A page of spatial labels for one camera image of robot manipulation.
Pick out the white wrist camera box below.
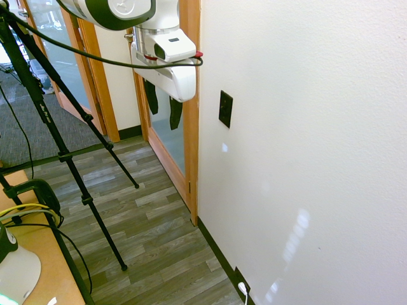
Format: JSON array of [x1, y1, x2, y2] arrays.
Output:
[[142, 29, 197, 62]]

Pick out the wooden door frame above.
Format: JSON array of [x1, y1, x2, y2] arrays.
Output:
[[178, 0, 202, 227]]

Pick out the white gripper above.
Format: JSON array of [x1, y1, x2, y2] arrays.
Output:
[[130, 41, 197, 131]]

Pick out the yellow cable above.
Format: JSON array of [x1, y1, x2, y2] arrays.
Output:
[[0, 203, 60, 227]]

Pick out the black C-clamp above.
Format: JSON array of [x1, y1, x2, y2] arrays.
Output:
[[3, 179, 62, 217]]

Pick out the black floor wall outlet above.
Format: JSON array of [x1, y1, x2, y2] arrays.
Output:
[[233, 266, 252, 298]]

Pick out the black camera tripod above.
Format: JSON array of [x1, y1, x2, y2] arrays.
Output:
[[0, 3, 141, 305]]

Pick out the black wall light switch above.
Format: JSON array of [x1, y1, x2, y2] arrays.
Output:
[[218, 90, 234, 129]]

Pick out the grey cable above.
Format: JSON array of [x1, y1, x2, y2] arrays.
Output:
[[0, 208, 58, 223]]

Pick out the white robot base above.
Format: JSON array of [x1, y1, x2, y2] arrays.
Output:
[[0, 222, 43, 305]]

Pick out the wooden glass office door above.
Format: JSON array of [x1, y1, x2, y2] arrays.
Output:
[[19, 0, 109, 136]]

